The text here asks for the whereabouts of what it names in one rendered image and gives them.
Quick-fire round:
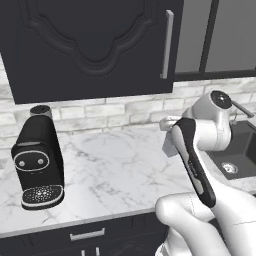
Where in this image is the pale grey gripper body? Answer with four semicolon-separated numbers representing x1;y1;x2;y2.
162;130;181;159

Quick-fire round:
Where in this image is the black sink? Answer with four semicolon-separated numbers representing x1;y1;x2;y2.
205;119;256;181

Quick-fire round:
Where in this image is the grey sink tap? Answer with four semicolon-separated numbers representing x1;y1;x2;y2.
229;99;255;126

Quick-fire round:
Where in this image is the dark base cupboard door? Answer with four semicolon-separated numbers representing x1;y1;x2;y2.
0;242;92;256
90;233;168;256

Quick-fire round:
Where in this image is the dark framed window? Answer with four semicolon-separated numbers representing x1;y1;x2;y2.
174;0;256;83

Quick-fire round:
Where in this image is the black coffee machine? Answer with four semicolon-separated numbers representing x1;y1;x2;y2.
10;104;66;211

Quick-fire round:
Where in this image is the dark drawer front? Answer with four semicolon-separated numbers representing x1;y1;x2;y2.
0;211;168;251

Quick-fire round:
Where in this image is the silver cupboard door handle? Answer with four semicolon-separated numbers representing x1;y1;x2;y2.
159;9;175;80

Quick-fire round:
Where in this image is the silver drawer handle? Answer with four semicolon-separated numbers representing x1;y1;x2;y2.
69;227;106;242

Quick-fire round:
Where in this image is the dark wall cupboard door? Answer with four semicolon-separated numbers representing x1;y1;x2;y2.
0;0;185;105

